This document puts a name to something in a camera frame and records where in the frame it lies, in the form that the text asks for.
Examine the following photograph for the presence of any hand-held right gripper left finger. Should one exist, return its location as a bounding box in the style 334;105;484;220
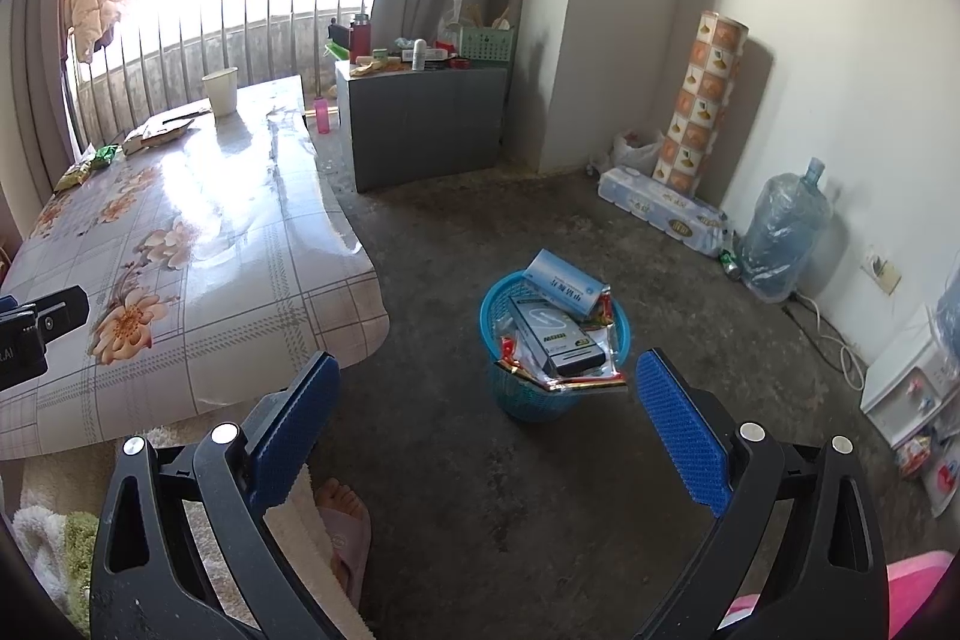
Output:
90;351;342;640

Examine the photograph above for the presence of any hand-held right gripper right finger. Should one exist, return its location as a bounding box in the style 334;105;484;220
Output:
636;347;890;640

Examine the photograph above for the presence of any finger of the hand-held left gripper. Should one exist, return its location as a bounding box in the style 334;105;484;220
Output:
34;285;91;337

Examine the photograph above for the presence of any red gold snack wrapper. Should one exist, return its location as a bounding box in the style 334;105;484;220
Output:
493;334;629;395

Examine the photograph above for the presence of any black box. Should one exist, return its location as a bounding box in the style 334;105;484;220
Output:
506;295;610;378

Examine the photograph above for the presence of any blue plastic basket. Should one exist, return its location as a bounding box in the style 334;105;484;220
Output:
480;269;629;423

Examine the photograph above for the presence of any blue white cardboard box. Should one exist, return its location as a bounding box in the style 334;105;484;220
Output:
523;248;608;320

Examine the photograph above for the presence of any person's foot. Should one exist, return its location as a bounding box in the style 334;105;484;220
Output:
313;479;365;525

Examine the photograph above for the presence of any yellow green snack packet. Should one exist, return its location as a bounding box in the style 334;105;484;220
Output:
54;160;98;191

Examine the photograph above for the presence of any beige towel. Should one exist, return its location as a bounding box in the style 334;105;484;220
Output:
262;460;376;640

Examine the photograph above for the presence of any pink slipper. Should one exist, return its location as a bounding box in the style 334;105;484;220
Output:
319;505;372;611

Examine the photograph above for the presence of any white fuzzy clothing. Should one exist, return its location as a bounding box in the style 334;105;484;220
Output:
11;505;72;611

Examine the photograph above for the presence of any flat printed cardboard box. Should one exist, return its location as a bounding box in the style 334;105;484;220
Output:
142;98;218;148

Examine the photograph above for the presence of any toilet paper pack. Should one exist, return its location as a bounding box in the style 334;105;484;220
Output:
598;166;728;256

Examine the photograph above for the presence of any large water jug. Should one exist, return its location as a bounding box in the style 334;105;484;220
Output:
739;158;833;304

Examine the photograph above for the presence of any green fuzzy clothing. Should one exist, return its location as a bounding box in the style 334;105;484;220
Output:
64;512;102;633

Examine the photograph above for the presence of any white small drawer unit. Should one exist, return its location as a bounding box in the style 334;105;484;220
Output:
859;302;960;450

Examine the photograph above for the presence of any printed packet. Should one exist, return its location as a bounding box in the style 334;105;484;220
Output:
896;434;935;480

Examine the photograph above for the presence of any white paper cup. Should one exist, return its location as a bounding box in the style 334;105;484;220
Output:
202;68;239;118

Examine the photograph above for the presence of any pink cloth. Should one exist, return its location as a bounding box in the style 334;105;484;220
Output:
724;554;957;640

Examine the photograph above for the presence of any metal window railing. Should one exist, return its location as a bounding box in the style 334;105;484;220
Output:
71;0;376;146

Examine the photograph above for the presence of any grey cabinet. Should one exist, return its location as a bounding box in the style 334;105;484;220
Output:
335;62;509;193

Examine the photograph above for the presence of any patterned paper roll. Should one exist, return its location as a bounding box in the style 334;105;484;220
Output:
651;10;751;195

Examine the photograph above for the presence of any green white small box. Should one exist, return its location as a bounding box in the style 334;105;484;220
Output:
352;47;410;76

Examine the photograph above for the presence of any green plastic basket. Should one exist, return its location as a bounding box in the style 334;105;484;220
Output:
459;26;515;67

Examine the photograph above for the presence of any white cable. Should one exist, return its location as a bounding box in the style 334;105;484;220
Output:
784;291;867;390

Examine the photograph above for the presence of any wall socket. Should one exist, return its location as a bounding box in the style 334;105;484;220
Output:
862;246;901;295

